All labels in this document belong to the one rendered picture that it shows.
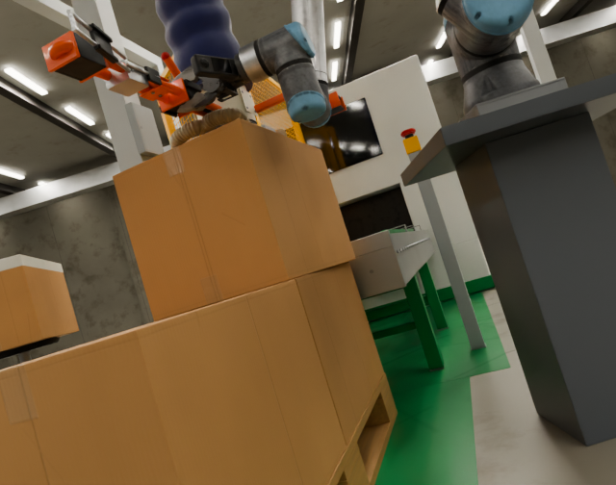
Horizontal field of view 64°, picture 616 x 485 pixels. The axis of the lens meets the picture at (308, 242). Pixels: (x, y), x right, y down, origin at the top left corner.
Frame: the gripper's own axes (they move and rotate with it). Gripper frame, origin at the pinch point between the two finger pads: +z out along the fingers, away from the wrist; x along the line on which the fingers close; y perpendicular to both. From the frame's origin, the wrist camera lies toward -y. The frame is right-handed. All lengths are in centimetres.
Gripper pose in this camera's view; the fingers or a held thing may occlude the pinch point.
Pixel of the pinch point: (175, 96)
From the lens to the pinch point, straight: 136.2
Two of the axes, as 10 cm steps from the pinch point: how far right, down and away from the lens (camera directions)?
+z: -9.0, 3.0, 3.2
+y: 3.2, -0.4, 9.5
